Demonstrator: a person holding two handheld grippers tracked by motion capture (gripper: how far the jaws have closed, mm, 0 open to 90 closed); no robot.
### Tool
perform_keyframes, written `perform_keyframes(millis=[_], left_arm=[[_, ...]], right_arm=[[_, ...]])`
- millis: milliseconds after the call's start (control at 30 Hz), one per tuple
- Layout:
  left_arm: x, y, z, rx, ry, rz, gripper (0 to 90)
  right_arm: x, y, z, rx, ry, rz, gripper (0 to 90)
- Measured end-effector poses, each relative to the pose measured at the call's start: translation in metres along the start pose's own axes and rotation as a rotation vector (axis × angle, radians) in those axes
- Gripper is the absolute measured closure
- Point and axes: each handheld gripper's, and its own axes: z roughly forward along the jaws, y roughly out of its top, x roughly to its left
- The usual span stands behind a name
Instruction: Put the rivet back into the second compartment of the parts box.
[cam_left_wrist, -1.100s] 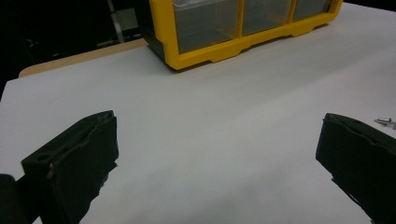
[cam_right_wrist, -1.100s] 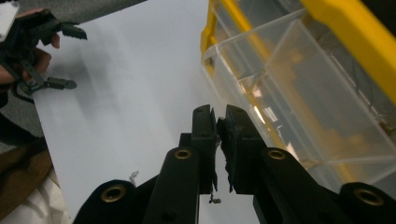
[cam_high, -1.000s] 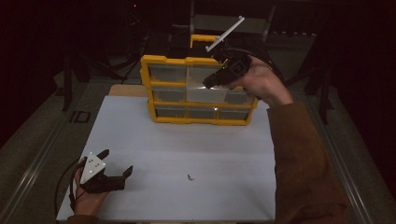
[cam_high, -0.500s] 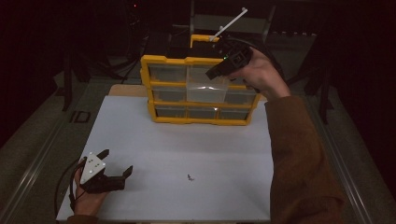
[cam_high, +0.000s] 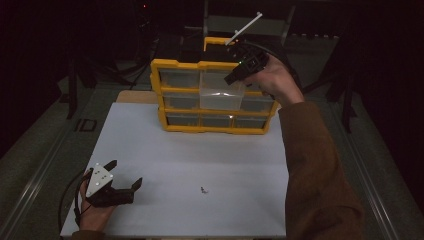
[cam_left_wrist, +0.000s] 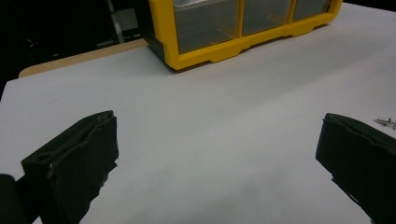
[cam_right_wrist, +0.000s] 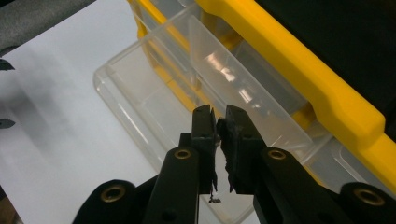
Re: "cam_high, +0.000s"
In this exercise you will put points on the yellow drawer organizer cabinet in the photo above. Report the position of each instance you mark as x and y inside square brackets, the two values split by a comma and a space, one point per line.
[176, 64]

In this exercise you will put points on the black stand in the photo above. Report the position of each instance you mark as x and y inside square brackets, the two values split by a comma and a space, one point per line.
[72, 96]

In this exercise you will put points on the white table mat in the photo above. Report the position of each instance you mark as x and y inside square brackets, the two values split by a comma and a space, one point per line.
[186, 160]

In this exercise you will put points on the person's left hand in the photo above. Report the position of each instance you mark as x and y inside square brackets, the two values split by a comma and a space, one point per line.
[91, 218]

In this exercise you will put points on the small metal screw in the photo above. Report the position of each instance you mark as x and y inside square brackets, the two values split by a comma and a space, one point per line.
[203, 190]

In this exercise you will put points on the clear plastic drawer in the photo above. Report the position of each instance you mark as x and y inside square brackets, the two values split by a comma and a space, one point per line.
[220, 98]

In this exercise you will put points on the person's right hand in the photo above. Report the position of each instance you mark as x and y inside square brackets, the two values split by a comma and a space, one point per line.
[278, 83]

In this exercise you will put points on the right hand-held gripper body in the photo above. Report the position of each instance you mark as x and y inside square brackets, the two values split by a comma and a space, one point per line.
[250, 60]

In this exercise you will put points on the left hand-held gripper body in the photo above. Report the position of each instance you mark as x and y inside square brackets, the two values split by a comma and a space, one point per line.
[99, 181]

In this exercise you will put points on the metal floor rail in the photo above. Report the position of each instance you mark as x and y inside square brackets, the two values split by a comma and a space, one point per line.
[36, 186]
[376, 200]

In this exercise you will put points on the set of small grey drawers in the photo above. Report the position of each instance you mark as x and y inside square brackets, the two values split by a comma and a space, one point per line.
[181, 100]

